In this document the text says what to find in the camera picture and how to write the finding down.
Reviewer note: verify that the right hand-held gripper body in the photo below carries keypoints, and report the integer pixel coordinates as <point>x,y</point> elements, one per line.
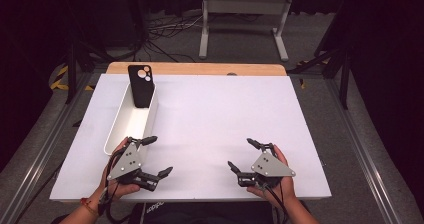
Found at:
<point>270,167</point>

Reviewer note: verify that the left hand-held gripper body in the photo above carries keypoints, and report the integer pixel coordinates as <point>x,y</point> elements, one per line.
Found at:
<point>128,162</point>

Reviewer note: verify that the white plastic bin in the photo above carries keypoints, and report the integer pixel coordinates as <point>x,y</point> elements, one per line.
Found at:
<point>131,125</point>

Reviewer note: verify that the black phone case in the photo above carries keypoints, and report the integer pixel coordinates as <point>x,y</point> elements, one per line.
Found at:
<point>141,90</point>

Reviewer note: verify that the person's right hand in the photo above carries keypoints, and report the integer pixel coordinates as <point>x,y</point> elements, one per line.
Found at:
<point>285,189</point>

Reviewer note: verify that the person's left hand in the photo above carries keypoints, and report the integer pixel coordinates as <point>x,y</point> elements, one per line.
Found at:
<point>115,190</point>

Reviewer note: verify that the person's dark clothing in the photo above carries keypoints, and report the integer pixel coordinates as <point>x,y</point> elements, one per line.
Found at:
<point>206,214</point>

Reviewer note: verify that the white table cover board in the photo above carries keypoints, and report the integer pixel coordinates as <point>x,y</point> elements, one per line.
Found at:
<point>206,117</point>

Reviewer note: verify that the black tripod stand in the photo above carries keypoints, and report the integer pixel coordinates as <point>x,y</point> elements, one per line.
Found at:
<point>71,67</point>
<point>343,74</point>

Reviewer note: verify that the yellow black floor tape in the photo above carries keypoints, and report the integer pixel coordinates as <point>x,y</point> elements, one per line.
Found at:
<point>60,80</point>

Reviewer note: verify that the white metal stand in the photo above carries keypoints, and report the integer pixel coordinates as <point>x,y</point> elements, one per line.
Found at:
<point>245,5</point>

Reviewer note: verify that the aluminium floor rail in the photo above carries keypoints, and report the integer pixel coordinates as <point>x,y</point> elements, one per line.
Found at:
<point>36,157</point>
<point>366,157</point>

